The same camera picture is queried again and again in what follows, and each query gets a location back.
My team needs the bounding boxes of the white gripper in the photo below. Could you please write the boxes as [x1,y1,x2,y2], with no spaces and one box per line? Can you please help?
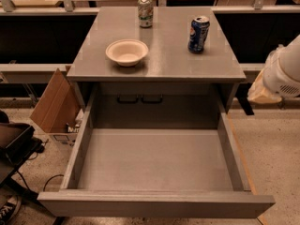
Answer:
[247,45,300,104]

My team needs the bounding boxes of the grey top drawer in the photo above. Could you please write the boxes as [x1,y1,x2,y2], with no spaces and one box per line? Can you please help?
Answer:
[37,84,277,219]

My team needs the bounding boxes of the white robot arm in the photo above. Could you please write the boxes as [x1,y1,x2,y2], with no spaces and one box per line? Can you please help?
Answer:
[247,35,300,104]

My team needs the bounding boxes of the grey drawer cabinet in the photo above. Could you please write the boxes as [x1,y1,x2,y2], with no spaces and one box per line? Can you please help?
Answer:
[67,7,245,128]

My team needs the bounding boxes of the blue pepsi can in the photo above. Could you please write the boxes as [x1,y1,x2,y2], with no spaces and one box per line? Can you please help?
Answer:
[187,15,210,53]

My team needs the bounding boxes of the white paper bowl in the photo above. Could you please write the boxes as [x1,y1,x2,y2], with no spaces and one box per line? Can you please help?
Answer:
[106,39,149,67]

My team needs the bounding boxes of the green white soda can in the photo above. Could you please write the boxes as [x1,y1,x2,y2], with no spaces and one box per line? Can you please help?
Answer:
[138,0,154,28]

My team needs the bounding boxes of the brown cardboard box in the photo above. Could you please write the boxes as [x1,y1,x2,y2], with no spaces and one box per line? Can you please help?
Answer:
[30,69,81,146]

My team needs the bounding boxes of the black white sneaker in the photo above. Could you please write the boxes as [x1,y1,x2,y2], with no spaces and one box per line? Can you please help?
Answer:
[0,196,22,225]

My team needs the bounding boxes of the black looped cable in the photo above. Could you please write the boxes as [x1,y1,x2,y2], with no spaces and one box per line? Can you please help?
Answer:
[42,173,65,192]

